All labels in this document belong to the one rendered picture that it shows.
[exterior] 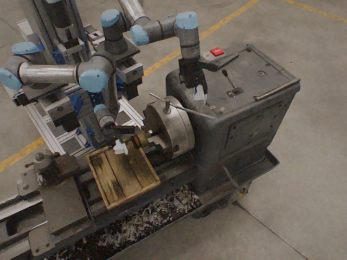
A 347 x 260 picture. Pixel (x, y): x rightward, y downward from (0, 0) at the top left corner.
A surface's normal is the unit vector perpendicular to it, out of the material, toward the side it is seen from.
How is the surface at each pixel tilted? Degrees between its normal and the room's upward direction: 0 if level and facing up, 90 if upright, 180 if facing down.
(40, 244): 0
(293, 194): 0
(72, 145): 0
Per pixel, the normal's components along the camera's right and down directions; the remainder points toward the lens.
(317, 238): 0.00, -0.62
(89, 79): 0.00, 0.78
